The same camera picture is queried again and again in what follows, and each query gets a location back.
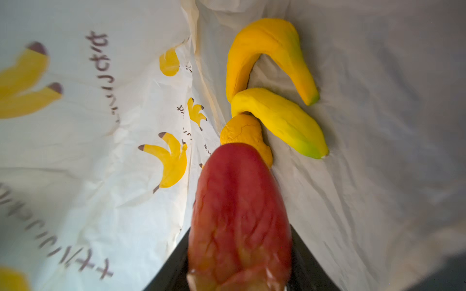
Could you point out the yellow pear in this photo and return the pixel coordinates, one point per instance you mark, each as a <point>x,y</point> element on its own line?
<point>246,129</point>

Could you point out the red apple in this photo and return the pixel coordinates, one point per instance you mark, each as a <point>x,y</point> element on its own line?
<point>240,237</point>

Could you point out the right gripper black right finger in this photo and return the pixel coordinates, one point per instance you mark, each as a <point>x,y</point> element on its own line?
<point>307,274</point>

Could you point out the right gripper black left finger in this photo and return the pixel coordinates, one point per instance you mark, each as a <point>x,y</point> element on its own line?
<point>173,274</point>

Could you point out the yellow banana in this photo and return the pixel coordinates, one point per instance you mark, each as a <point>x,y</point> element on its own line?
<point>278,39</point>
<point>283,118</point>

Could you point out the cream banana print plastic bag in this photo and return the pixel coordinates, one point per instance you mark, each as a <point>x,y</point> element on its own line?
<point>110,109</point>

